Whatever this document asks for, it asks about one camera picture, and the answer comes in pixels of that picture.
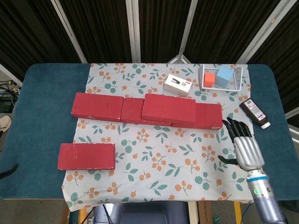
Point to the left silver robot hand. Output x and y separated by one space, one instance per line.
8 172

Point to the red brick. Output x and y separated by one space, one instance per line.
86 156
98 106
168 108
130 109
208 116

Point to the blue-grey robot torso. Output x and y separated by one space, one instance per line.
140 214

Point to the orange cube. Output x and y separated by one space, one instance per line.
209 80

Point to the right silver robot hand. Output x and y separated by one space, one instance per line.
248 151

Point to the floral print tablecloth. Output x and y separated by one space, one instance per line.
149 144

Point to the blue felt table cover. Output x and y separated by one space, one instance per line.
42 105

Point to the light blue cube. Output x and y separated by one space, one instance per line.
223 77

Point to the white partition frame post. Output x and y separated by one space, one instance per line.
70 32
187 30
133 30
261 32

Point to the white stapler box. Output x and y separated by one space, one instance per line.
177 85

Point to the brown bottle with white cap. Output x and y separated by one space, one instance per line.
254 113

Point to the beige shoe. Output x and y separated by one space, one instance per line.
4 122

